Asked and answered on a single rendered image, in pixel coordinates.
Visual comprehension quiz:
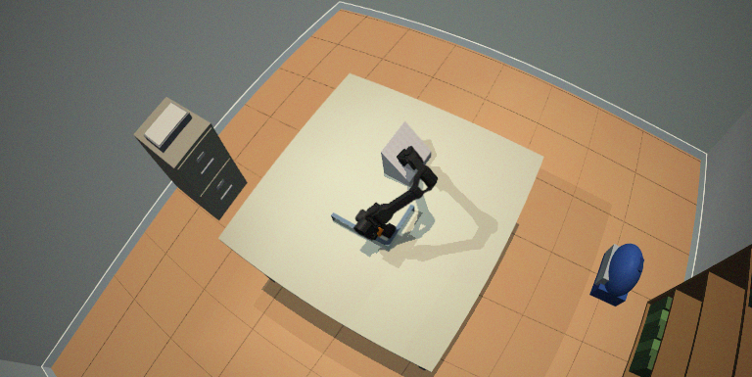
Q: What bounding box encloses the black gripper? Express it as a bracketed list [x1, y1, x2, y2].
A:
[355, 210, 397, 238]

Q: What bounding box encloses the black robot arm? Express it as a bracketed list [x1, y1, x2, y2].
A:
[353, 146, 438, 241]

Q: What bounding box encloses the clear low wall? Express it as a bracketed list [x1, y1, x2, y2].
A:
[332, 207, 414, 251]

